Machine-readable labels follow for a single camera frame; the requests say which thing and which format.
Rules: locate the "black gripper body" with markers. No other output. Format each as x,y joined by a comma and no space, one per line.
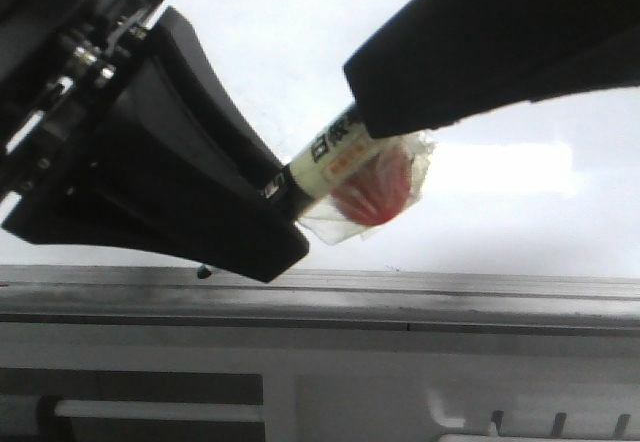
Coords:
65,47

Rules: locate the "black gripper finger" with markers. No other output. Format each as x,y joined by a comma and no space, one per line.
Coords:
436,62
158,160

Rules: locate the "black and white whiteboard marker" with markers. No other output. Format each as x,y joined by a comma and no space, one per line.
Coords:
333,155

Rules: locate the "white whiteboard with grey frame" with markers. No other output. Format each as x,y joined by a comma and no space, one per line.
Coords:
75,294

